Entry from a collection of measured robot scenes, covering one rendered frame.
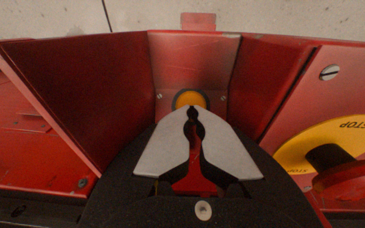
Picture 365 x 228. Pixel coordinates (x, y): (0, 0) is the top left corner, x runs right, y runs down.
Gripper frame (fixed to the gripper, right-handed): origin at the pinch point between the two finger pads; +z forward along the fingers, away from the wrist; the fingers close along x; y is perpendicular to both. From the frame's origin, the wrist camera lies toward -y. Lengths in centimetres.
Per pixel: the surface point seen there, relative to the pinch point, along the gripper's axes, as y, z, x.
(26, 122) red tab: 16, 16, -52
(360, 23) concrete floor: -20, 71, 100
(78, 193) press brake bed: 20.5, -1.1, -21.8
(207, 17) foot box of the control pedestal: -18, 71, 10
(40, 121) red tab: 17, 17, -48
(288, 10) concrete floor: -23, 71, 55
